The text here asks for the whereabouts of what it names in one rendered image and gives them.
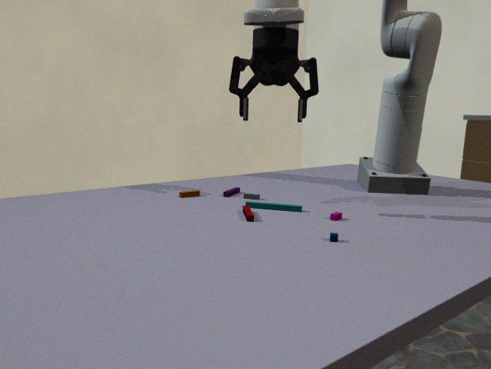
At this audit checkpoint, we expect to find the orange rectangular bar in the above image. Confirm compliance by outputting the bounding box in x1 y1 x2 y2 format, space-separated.
179 191 199 198

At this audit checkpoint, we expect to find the magenta rectangular block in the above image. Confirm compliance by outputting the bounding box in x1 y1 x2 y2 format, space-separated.
330 212 342 221

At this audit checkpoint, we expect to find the purple rod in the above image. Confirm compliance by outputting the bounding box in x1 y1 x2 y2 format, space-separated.
224 188 240 197

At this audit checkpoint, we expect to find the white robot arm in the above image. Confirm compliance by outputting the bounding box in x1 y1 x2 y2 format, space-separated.
243 0 442 174

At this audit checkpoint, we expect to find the turquoise rod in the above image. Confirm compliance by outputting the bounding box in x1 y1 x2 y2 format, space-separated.
245 201 302 212

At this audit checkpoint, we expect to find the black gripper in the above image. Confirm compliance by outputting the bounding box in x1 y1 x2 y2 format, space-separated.
229 27 319 122

